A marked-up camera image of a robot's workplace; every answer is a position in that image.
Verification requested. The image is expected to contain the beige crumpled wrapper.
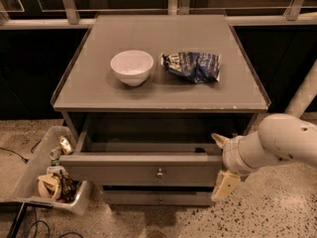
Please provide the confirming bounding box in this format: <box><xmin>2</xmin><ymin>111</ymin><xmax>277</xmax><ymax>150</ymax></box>
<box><xmin>38</xmin><ymin>174</ymin><xmax>61</xmax><ymax>199</ymax></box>

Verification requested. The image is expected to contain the clear plastic bin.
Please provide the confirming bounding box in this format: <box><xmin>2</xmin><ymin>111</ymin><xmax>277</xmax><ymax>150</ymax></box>
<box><xmin>0</xmin><ymin>126</ymin><xmax>92</xmax><ymax>215</ymax></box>

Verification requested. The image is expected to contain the metal window frame rail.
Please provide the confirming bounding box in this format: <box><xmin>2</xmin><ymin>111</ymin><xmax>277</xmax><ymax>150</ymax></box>
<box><xmin>0</xmin><ymin>0</ymin><xmax>317</xmax><ymax>30</ymax></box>

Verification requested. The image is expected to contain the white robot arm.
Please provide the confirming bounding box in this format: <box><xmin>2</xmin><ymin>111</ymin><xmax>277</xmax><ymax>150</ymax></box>
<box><xmin>211</xmin><ymin>61</ymin><xmax>317</xmax><ymax>201</ymax></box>

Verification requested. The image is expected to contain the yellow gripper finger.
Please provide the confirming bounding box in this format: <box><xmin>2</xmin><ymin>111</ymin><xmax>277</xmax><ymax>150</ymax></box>
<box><xmin>211</xmin><ymin>133</ymin><xmax>230</xmax><ymax>149</ymax></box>
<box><xmin>211</xmin><ymin>171</ymin><xmax>241</xmax><ymax>201</ymax></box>

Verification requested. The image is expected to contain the black bar on floor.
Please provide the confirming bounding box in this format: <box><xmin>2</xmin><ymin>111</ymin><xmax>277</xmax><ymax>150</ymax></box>
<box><xmin>7</xmin><ymin>202</ymin><xmax>28</xmax><ymax>238</ymax></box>

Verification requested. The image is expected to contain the blue crumpled chip bag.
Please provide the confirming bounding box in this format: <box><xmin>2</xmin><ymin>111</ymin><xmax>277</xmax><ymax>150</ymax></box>
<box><xmin>160</xmin><ymin>52</ymin><xmax>221</xmax><ymax>84</ymax></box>

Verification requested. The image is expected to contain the grey top drawer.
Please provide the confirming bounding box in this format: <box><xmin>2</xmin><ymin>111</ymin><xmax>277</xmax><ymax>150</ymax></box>
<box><xmin>61</xmin><ymin>113</ymin><xmax>246</xmax><ymax>187</ymax></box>

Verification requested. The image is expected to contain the black floor cable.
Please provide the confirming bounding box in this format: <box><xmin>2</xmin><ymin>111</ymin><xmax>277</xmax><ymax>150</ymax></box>
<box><xmin>0</xmin><ymin>139</ymin><xmax>43</xmax><ymax>165</ymax></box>

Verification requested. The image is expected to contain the grey bottom drawer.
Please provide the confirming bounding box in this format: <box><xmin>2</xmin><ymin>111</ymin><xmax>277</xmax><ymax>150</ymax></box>
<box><xmin>103</xmin><ymin>190</ymin><xmax>214</xmax><ymax>206</ymax></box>

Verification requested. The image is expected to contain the grey drawer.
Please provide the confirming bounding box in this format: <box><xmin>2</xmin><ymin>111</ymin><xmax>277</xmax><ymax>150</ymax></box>
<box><xmin>103</xmin><ymin>190</ymin><xmax>214</xmax><ymax>206</ymax></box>
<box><xmin>61</xmin><ymin>113</ymin><xmax>246</xmax><ymax>187</ymax></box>

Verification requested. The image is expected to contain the white ceramic bowl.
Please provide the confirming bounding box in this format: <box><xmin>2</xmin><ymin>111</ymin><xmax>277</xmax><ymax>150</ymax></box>
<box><xmin>110</xmin><ymin>50</ymin><xmax>154</xmax><ymax>86</ymax></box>

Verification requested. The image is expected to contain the crushed can in bin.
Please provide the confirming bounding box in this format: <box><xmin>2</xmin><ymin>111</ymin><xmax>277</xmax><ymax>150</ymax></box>
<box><xmin>58</xmin><ymin>136</ymin><xmax>73</xmax><ymax>155</ymax></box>

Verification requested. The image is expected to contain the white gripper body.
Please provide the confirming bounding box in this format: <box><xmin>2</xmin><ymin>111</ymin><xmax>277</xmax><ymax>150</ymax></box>
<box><xmin>223</xmin><ymin>132</ymin><xmax>264</xmax><ymax>177</ymax></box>

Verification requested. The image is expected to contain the blue floor cable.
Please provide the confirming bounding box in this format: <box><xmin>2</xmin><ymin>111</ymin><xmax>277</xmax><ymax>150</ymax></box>
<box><xmin>24</xmin><ymin>205</ymin><xmax>85</xmax><ymax>238</ymax></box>

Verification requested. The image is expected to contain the grey drawer cabinet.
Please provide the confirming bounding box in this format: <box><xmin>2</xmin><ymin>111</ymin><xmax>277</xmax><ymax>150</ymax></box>
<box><xmin>52</xmin><ymin>15</ymin><xmax>270</xmax><ymax>193</ymax></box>

